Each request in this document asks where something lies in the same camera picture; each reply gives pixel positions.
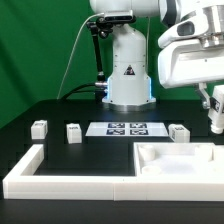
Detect AprilTag marker sheet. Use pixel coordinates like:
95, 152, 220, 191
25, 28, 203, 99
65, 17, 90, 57
86, 122, 168, 137

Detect white camera cable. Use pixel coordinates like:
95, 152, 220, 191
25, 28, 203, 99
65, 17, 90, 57
57, 12, 106, 100

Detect black articulated camera stand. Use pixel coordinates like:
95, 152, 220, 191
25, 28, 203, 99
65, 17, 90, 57
87, 17, 113, 102

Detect black base cables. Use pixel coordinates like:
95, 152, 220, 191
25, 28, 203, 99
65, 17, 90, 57
59, 83, 105, 101

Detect black camera on mount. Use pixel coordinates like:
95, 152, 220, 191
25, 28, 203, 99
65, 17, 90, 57
104, 10, 135, 24

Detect white L-shaped obstacle fence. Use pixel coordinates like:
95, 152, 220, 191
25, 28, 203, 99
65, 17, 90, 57
3, 144, 224, 201

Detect white square tabletop part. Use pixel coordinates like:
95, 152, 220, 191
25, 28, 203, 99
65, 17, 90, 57
134, 142, 224, 183

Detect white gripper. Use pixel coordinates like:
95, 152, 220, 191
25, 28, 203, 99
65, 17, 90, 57
158, 19, 224, 109

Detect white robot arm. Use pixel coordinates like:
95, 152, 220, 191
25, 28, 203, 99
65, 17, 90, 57
89, 0, 224, 111

